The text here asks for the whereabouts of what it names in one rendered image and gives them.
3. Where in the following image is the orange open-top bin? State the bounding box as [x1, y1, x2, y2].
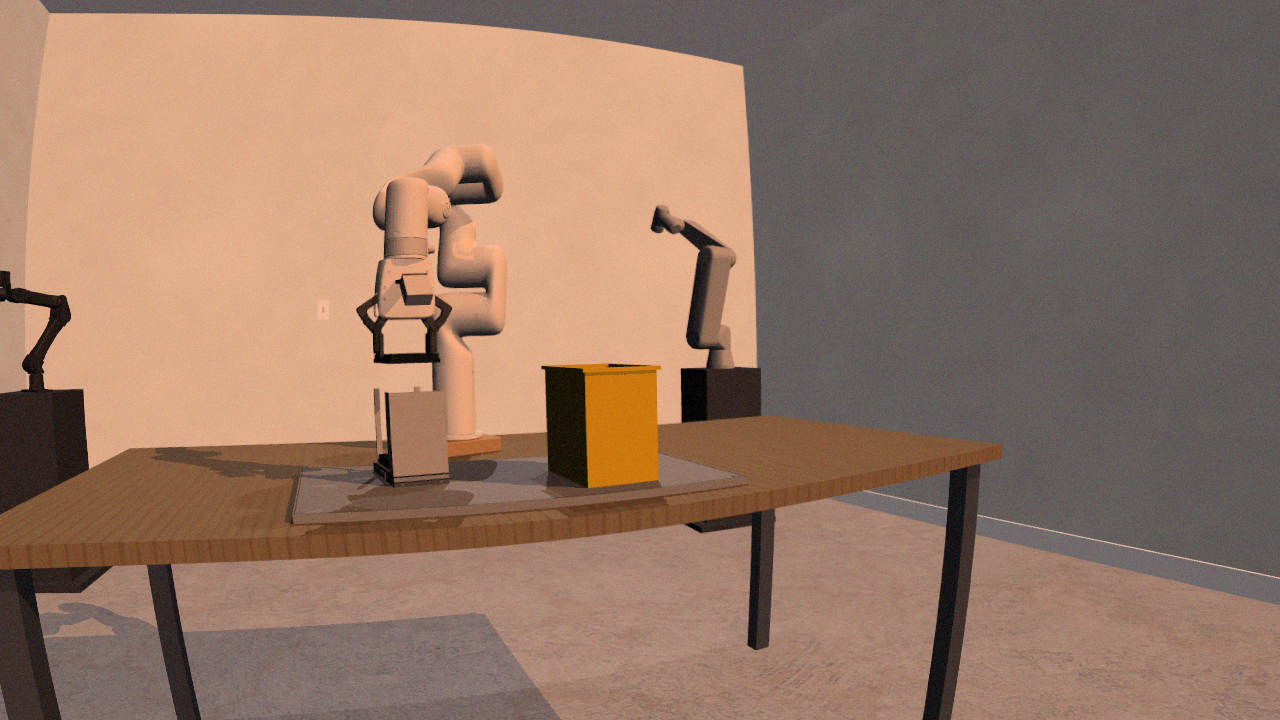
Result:
[541, 364, 660, 488]

